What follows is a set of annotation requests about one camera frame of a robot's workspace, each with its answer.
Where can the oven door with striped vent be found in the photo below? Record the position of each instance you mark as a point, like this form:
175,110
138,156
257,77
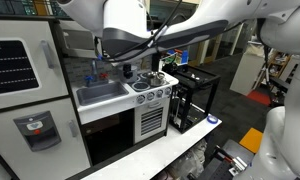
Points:
138,133

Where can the fridge door with chalkboard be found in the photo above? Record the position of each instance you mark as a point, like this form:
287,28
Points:
56,83

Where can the fridge door with ice dispenser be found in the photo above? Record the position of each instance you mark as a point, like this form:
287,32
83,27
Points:
10,156

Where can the gray oven knob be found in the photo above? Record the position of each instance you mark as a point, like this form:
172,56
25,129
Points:
159,93
150,96
141,99
168,91

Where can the gray round stove burner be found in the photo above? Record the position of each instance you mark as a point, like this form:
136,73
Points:
141,86

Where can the small silver pot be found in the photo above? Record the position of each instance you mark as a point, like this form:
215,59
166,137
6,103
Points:
156,79

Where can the black toy coffee machine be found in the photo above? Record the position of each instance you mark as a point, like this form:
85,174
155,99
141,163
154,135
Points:
127,70

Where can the small blue box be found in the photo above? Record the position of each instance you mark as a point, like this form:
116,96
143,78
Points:
185,57

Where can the gray toy sink basin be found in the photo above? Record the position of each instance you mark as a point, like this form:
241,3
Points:
101,93

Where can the white toy play kitchen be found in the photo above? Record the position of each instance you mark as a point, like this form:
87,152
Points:
100,113

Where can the gray toy faucet spout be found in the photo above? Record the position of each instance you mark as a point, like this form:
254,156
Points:
94,70

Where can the blue tape roll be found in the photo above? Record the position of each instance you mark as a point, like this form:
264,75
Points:
208,119

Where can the white crumpled plastic bag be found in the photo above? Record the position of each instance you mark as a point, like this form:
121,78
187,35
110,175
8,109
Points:
190,160

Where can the white background cabinet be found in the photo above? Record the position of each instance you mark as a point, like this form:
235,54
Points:
248,73

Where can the black perforated equipment plate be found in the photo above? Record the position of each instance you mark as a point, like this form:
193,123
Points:
216,166

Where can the red floor mat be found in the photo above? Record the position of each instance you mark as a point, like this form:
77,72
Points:
260,97

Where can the yellow floor mat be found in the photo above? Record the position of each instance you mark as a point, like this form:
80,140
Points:
253,140

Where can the gray toy ice dispenser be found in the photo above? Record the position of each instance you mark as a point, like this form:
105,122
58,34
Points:
36,131

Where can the wooden storage shelf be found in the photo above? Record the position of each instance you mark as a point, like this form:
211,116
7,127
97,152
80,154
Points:
280,63

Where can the black metal frame rack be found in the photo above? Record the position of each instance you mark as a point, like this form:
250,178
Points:
196,79

